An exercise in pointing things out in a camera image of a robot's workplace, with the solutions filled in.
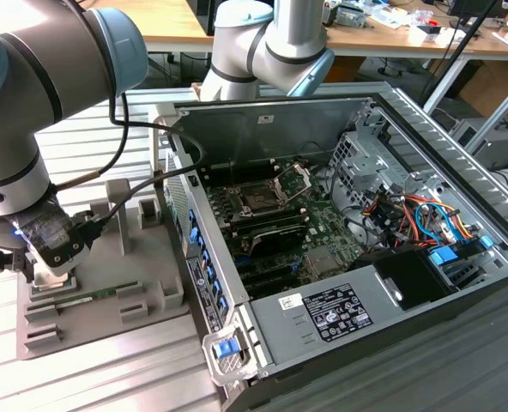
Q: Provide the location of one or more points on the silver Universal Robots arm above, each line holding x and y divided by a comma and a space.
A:
44, 86

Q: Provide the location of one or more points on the black expansion slot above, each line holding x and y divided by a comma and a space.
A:
262, 268
271, 285

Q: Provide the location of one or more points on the black RAM slot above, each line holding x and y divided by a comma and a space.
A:
254, 178
271, 225
267, 216
245, 168

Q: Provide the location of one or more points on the CPU socket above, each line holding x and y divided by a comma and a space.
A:
258, 199

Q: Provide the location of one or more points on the green RAM stick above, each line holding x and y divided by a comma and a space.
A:
91, 296

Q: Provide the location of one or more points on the grey parts rack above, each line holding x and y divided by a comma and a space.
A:
108, 266

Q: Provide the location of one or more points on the blue case release latch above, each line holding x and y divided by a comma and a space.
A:
225, 347

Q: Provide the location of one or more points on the open grey PC case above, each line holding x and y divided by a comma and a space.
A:
237, 129

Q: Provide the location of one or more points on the black graphics card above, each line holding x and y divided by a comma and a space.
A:
280, 240

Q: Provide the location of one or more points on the grey power supply with label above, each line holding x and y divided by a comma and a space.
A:
280, 335

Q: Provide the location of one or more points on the black computer tower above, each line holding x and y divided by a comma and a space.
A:
200, 17

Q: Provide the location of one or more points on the silver chipset heatsink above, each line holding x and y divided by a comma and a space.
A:
322, 262

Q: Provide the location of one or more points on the green motherboard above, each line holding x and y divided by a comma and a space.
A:
322, 223

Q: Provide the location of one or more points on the silver drive cage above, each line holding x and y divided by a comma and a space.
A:
357, 167

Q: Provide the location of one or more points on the grey electronic device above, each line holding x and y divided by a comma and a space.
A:
350, 17

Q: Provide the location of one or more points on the blue disk carrier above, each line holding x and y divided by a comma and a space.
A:
443, 256

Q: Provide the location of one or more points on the white box black insert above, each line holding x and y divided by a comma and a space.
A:
425, 34

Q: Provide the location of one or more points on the black slanted stand pole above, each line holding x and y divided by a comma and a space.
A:
458, 49

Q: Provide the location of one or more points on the grey desktop computer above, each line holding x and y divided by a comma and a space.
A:
498, 146

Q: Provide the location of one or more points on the brown cardboard box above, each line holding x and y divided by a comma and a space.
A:
494, 86

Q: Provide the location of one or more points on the wooden desk white legs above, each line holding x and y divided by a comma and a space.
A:
481, 46

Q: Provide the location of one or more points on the black monitor stand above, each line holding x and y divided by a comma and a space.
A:
464, 10

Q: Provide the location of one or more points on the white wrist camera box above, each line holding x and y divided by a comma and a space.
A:
58, 270

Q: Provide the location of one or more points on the aluminium frame post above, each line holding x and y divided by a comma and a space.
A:
505, 107

